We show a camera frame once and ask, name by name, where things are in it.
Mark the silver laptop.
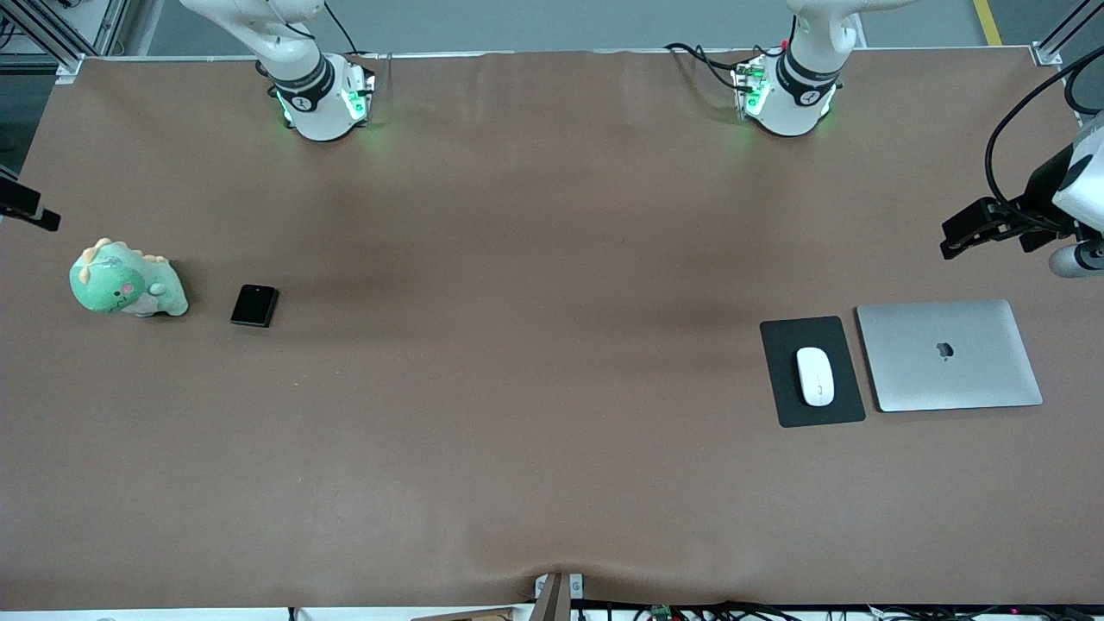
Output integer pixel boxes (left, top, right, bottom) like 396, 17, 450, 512
856, 298, 1044, 413

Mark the black cable at arm base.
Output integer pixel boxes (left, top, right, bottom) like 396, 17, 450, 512
323, 0, 360, 55

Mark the black mouse pad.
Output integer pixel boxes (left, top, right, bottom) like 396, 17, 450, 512
759, 316, 867, 429

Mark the brown table cover cloth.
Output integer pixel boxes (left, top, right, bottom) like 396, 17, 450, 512
0, 47, 1104, 610

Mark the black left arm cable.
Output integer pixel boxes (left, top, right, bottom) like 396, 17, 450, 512
985, 56, 1104, 235

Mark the aluminium frame profile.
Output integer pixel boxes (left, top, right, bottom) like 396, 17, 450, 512
0, 0, 130, 80

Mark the metal table edge bracket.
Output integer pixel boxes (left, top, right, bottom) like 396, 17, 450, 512
534, 572, 585, 621

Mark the white computer mouse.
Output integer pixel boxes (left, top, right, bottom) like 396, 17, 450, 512
795, 347, 836, 407

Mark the black cable bundle at base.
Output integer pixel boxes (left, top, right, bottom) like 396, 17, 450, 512
664, 41, 744, 92

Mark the green dinosaur plush toy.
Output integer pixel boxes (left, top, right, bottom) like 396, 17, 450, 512
69, 238, 190, 318

